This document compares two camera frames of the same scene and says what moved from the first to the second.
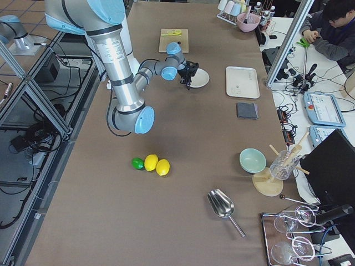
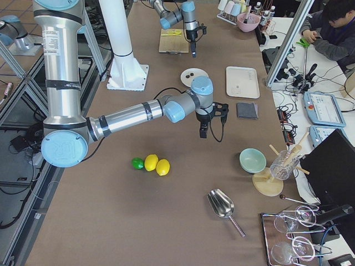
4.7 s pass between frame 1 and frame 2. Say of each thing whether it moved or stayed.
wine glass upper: stayed
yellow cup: stayed
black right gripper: moved
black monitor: stayed
